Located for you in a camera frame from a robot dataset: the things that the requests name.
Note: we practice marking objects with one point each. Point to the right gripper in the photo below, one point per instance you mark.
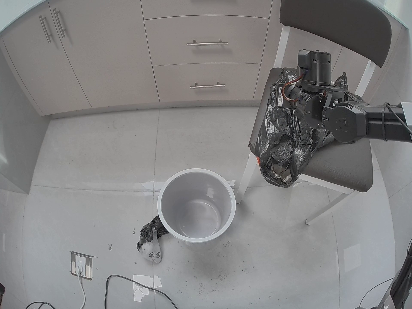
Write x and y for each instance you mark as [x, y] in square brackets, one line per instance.
[294, 93]

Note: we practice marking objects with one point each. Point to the black plastic bag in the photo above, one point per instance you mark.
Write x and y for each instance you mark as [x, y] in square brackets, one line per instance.
[280, 146]

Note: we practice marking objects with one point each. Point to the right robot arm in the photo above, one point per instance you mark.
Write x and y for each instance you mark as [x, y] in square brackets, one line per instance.
[350, 121]

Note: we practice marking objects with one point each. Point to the white trash bin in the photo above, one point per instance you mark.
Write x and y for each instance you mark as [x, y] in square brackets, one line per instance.
[196, 204]

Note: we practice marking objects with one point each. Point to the crumpled black plastic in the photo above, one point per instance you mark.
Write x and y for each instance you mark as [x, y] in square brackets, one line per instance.
[148, 230]

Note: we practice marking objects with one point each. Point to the grey chair with white legs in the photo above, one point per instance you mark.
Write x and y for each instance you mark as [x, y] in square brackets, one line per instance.
[338, 8]

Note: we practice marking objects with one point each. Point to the beige cabinet with drawers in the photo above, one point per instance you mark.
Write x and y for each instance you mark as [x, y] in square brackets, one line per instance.
[96, 60]

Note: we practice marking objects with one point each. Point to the clear printed wrapper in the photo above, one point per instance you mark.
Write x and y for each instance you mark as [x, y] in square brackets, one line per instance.
[151, 251]

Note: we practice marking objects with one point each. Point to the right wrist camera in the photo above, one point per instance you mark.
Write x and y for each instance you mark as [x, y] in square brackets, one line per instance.
[280, 97]

